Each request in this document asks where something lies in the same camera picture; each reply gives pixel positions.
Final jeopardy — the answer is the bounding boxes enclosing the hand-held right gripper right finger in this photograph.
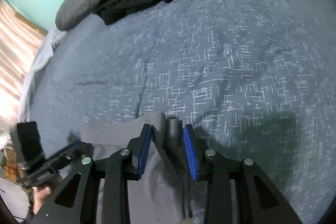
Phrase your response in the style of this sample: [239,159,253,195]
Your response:
[183,124,302,224]

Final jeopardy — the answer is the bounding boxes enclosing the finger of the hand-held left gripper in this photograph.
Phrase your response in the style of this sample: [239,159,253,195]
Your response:
[45,139,93,169]

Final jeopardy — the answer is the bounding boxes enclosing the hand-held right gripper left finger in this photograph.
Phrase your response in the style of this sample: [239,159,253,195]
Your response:
[29,124,153,224]

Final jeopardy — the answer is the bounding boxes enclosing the grey boxer shorts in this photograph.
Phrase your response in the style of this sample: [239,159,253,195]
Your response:
[80,111,195,224]

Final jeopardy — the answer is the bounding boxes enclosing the person's left hand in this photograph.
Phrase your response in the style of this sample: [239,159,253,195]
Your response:
[31,185,53,214]

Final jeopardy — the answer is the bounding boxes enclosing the white plastic bag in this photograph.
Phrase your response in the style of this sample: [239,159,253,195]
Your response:
[0,133,19,180]

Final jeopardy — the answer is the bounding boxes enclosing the white drawer cabinet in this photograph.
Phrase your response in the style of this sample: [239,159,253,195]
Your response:
[0,178,30,222]

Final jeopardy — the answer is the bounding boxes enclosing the pink curtain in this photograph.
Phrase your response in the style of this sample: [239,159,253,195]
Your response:
[0,0,49,132]

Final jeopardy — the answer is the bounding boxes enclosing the wooden board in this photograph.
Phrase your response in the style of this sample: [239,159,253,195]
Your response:
[14,13,49,37]

